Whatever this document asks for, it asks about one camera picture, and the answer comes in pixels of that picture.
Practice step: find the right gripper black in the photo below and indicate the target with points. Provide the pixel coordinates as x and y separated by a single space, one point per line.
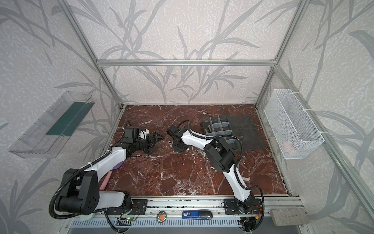
177 150

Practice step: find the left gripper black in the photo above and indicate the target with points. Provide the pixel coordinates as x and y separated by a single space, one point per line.
151 143

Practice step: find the grey compartment organizer box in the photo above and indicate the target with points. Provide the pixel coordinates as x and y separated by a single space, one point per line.
217 125

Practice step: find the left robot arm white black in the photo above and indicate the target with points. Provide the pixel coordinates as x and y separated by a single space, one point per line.
79 192

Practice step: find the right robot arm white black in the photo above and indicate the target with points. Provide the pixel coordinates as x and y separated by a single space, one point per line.
222 158

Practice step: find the pile of screws and nuts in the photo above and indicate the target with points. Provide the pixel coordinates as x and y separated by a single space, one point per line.
198 150

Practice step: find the blue black usb device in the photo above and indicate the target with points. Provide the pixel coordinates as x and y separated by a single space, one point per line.
197 215

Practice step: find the round orange button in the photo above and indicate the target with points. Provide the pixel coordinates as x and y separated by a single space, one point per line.
161 216

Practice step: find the pink object in basket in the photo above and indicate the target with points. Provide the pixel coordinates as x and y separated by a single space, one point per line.
288 147

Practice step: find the grey rectangular pad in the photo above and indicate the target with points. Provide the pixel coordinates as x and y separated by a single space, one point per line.
289 217

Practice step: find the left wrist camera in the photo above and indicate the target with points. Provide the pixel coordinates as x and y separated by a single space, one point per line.
143 133

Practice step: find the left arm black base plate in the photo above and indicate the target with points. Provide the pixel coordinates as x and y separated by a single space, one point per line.
138 207

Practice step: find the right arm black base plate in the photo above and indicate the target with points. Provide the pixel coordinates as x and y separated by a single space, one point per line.
231 207

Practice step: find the clear plastic wall bin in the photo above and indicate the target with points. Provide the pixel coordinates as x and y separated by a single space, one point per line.
49 134

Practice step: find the white wire mesh basket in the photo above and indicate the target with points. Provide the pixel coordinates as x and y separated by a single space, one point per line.
290 121

